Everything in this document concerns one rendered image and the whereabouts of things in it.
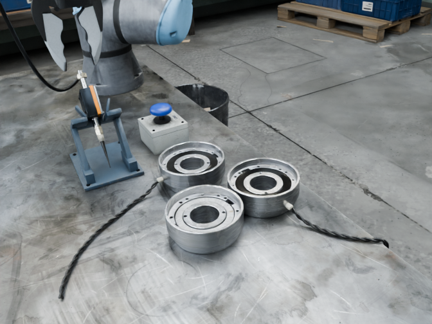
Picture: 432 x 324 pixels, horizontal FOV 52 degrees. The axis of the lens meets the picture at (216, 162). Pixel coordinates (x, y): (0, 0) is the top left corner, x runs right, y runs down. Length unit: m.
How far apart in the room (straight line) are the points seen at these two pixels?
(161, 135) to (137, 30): 0.30
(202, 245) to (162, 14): 0.56
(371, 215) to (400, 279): 1.41
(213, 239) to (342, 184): 1.61
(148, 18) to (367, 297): 0.70
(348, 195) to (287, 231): 1.47
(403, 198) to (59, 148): 1.57
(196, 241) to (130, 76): 0.61
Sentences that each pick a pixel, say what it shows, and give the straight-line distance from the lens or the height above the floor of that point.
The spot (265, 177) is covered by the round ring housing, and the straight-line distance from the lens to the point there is 0.68.
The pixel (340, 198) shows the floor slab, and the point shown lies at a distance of 2.05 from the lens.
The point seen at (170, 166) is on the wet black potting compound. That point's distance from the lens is 0.71.
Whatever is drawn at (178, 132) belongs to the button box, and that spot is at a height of 0.83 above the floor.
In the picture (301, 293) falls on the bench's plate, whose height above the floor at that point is 0.80.
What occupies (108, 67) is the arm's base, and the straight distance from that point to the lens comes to 1.08.
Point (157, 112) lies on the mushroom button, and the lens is 0.80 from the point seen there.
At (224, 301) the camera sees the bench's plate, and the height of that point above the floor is 0.80.
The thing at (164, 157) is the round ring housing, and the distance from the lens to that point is 0.73.
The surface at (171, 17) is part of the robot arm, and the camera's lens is 0.98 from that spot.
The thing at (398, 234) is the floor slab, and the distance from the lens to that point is 1.91.
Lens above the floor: 1.20
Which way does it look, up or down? 32 degrees down
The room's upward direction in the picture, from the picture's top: 4 degrees counter-clockwise
